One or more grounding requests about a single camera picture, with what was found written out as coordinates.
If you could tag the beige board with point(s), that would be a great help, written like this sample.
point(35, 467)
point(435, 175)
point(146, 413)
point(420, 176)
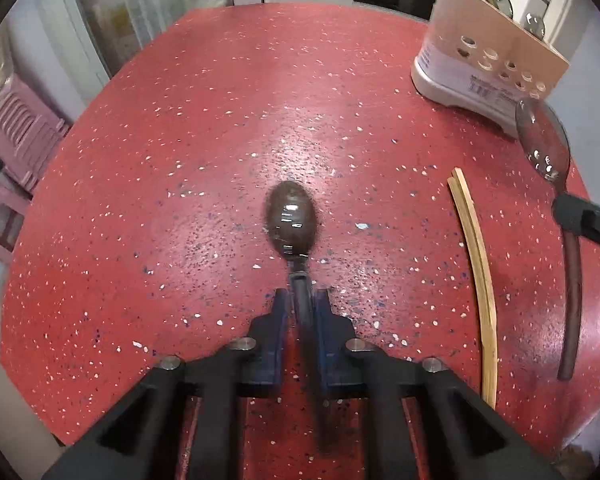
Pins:
point(10, 410)

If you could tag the beige cutlery holder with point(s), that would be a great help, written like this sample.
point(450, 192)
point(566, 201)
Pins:
point(480, 25)

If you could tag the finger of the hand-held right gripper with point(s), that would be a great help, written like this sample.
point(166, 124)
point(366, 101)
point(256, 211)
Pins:
point(582, 217)

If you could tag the sliding glass door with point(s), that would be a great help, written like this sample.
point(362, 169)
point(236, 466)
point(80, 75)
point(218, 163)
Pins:
point(145, 10)

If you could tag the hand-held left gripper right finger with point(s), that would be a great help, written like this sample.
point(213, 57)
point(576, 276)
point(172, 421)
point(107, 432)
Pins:
point(330, 330)

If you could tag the pink plastic stool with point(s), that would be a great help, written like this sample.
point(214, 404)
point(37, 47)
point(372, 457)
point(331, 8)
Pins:
point(20, 130)
point(0, 220)

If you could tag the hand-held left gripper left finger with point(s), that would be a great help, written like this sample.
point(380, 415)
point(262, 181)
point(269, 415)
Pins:
point(275, 325)

